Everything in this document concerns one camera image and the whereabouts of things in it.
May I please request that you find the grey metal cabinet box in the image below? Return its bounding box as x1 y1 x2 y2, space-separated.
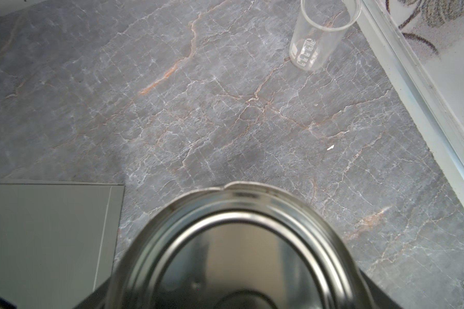
0 183 125 308

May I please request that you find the aluminium corner frame right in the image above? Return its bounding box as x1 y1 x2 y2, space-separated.
357 1 464 208

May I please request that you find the clear plastic measuring cup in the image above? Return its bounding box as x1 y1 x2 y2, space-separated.
289 0 362 72

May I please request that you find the blue label tall can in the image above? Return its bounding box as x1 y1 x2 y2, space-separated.
106 182 376 308

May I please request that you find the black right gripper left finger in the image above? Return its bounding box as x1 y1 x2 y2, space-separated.
74 278 111 309

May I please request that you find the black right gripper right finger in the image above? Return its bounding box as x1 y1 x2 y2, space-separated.
357 270 402 309

